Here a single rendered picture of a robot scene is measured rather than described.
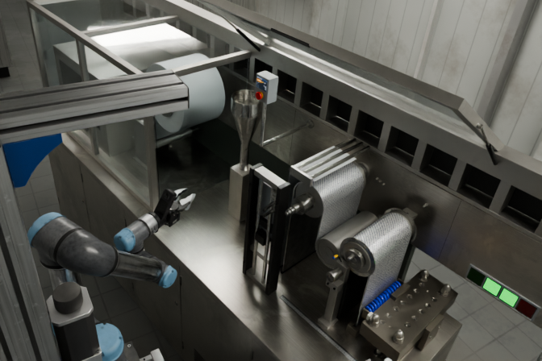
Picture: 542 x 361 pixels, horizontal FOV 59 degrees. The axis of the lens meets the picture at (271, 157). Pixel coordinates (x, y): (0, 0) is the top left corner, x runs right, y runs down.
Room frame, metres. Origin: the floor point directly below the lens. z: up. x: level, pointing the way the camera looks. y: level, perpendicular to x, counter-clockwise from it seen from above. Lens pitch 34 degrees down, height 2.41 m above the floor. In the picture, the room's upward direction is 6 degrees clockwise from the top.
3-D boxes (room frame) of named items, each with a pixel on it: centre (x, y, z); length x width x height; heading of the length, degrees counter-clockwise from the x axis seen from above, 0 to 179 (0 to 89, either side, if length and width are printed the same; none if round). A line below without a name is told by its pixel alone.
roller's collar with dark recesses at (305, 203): (1.35, -0.13, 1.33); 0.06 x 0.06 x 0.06; 47
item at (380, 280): (1.24, -0.46, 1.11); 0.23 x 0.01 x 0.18; 137
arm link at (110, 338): (0.93, 0.48, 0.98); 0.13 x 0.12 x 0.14; 60
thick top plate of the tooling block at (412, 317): (1.19, -0.57, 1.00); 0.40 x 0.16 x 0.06; 137
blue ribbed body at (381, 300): (1.23, -0.47, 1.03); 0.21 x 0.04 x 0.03; 137
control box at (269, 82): (1.60, 0.05, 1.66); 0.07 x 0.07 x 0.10; 46
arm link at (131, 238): (1.22, 0.46, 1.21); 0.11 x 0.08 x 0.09; 150
